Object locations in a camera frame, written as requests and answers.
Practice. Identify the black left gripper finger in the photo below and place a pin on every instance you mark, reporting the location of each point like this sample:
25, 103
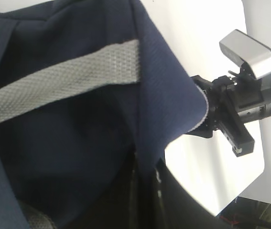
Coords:
162, 203

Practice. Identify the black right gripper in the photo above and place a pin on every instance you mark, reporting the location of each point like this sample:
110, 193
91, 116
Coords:
232, 102

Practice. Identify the navy insulated lunch bag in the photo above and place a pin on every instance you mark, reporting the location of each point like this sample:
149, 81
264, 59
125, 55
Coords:
90, 96

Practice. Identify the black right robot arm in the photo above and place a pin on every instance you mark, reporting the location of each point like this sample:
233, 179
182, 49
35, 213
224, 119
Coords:
233, 102

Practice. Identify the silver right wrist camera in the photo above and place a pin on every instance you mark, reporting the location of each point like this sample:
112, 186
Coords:
247, 53

